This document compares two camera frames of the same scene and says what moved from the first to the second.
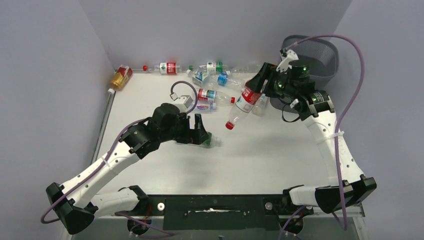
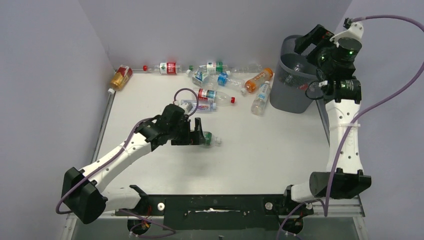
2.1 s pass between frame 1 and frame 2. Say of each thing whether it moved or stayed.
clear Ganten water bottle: stayed
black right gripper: moved
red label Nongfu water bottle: moved
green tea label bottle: stayed
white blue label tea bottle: stayed
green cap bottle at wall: stayed
